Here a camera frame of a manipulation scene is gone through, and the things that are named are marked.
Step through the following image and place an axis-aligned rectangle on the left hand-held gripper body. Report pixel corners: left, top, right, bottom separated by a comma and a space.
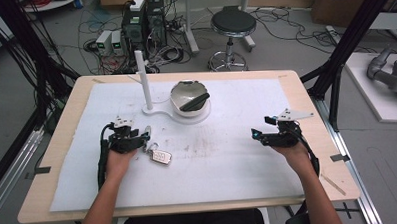
106, 115, 146, 155

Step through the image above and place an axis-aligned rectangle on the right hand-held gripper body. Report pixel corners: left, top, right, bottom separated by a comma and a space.
259, 107, 316, 150

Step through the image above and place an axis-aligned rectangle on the silver car key with strap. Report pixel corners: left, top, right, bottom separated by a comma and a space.
141, 124, 174, 168

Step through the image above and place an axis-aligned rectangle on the white ceramic bowl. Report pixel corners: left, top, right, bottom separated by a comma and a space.
168, 79, 211, 119

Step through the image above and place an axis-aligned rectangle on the person's right hand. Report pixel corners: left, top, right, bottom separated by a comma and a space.
270, 141, 313, 179

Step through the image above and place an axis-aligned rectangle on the person's left hand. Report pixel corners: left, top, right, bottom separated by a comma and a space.
104, 147, 140, 184

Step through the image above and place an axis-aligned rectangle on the black tape piece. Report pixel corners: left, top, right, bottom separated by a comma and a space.
23, 165, 53, 181
329, 153, 351, 163

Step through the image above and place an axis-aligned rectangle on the tan tape strip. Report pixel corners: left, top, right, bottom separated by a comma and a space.
321, 172, 348, 198

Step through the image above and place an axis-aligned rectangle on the white foam mat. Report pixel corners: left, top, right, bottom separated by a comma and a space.
44, 75, 327, 213

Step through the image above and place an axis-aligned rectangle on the white power supply box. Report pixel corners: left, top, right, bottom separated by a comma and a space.
95, 29, 114, 58
110, 30, 124, 57

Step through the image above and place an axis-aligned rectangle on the person's dark clothing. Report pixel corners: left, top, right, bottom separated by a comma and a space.
119, 207, 266, 224

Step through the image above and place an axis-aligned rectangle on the white floor platform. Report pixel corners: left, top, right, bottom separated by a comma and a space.
343, 50, 397, 127

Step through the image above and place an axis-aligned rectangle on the black computer tower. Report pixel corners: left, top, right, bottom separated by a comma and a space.
145, 0, 168, 51
120, 0, 150, 61

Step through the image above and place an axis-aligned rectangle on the black round stool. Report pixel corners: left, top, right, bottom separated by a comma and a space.
205, 4, 260, 74

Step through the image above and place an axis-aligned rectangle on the white table leg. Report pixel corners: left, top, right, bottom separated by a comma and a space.
182, 0, 202, 56

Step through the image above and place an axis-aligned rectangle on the cardboard box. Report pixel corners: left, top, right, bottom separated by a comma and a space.
310, 0, 387, 30

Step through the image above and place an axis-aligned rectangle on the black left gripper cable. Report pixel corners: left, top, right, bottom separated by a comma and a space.
95, 122, 119, 192

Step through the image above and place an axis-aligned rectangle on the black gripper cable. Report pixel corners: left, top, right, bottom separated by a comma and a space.
95, 122, 119, 192
294, 129, 322, 181

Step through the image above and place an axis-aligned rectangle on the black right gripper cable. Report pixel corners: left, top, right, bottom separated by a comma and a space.
294, 129, 322, 181

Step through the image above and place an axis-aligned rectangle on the white stand with post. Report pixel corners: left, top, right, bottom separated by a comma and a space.
133, 47, 213, 128

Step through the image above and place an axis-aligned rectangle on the aluminium rail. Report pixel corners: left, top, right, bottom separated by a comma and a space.
0, 127, 48, 222
313, 95, 385, 224

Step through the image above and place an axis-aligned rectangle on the black frame strut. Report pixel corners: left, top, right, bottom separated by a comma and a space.
297, 0, 397, 133

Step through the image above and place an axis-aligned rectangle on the black cable bundle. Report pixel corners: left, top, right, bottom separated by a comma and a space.
0, 0, 83, 133

